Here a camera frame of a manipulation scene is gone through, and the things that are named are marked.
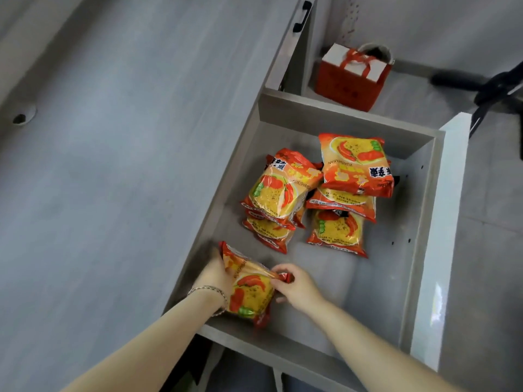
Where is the person's left hand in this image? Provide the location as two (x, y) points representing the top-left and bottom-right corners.
(192, 247), (236, 300)

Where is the person's right hand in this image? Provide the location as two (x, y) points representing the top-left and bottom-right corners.
(270, 263), (326, 317)

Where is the orange instant noodle packet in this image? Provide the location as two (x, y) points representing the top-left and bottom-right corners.
(219, 241), (293, 328)

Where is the person's left forearm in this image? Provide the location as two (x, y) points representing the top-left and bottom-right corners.
(61, 289), (226, 392)

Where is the person's right forearm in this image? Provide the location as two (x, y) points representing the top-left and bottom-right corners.
(304, 299), (464, 392)

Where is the grey open drawer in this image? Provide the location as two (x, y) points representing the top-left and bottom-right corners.
(163, 87), (473, 392)

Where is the pile of orange packets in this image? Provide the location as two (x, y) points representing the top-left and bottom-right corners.
(240, 133), (396, 259)

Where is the red gift bag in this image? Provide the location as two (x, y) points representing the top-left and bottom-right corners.
(314, 42), (393, 113)

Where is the grey cabinet door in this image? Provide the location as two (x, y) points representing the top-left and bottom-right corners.
(265, 0), (320, 95)

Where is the silver chain bracelet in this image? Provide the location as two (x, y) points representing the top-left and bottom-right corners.
(187, 285), (229, 317)

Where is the black door handle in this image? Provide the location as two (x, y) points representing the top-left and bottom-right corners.
(292, 0), (314, 34)

